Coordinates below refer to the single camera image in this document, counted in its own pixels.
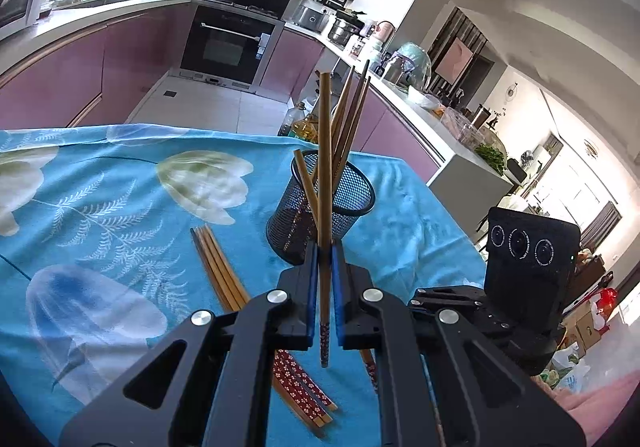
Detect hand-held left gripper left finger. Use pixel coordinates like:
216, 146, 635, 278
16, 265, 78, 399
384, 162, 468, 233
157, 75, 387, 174
59, 239, 321, 447

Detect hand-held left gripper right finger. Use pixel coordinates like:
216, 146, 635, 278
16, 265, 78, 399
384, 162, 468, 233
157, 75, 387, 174
331, 239, 587, 447

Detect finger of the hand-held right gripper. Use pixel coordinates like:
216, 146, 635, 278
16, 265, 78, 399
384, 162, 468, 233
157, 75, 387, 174
407, 286, 506, 330

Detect black mesh cup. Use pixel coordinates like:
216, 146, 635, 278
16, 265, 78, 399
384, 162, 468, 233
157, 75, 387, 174
266, 149, 376, 265

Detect red-patterned wooden chopstick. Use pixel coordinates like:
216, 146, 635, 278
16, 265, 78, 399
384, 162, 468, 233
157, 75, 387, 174
190, 228, 323, 430
195, 227, 328, 425
336, 76, 372, 188
318, 72, 332, 369
200, 226, 333, 420
330, 66, 356, 168
360, 349, 380, 395
334, 60, 371, 178
205, 224, 340, 414
293, 150, 321, 238

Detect person's right forearm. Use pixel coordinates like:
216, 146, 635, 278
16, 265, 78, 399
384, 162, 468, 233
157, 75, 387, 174
542, 372, 633, 445

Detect cardboard box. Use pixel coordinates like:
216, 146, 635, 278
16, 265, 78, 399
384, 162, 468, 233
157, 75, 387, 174
562, 302, 608, 353

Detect red bag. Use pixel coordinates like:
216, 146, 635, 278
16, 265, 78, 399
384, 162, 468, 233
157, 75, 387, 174
595, 287, 621, 315

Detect white plastic bag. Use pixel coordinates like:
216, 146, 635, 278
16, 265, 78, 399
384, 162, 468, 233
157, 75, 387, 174
545, 347, 591, 393

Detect green vegetables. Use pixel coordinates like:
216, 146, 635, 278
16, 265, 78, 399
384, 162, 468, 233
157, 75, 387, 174
472, 143, 508, 175

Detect yellow cooking oil bottle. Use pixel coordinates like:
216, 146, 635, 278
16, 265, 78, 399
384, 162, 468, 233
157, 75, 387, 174
292, 113, 321, 144

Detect dark liquid plastic bottle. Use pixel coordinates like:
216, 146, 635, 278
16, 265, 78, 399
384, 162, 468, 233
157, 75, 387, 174
277, 103, 307, 138

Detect clear plastic container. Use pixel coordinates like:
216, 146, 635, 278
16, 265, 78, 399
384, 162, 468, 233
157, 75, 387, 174
440, 107, 481, 148

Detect white bowl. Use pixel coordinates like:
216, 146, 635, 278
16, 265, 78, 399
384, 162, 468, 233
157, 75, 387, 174
407, 86, 441, 110

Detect blue floral tablecloth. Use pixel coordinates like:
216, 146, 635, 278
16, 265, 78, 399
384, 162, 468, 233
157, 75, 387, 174
0, 123, 488, 447

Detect pink base cabinet run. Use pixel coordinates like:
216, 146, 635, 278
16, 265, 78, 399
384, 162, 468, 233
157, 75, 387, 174
260, 24, 443, 185
0, 4, 198, 130

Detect steel bottle purple lid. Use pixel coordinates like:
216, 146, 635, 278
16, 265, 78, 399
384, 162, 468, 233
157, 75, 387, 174
382, 52, 408, 82

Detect mint green appliance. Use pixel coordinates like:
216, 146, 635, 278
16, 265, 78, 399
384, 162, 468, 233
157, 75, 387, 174
395, 42, 433, 90

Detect white jug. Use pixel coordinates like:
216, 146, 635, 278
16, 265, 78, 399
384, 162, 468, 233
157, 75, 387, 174
365, 39, 386, 68

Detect built-in black oven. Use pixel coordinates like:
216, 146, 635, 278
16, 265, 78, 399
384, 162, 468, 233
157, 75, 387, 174
179, 4, 283, 90

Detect steel steamer pot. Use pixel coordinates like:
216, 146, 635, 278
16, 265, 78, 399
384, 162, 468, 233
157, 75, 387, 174
327, 14, 361, 48

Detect pink thermos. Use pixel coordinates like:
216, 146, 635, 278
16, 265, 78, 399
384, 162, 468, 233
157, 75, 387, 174
372, 20, 396, 48

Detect silver rice cooker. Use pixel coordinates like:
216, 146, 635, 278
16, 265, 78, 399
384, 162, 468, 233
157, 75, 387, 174
291, 2, 331, 32

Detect white kitchen countertop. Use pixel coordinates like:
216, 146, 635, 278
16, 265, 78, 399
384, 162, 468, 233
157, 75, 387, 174
0, 0, 516, 200

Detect kitchen sink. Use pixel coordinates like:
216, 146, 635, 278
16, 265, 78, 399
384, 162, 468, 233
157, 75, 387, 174
65, 0, 133, 10

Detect framed wall picture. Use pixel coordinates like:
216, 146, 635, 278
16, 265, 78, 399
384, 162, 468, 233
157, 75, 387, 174
434, 38, 473, 84

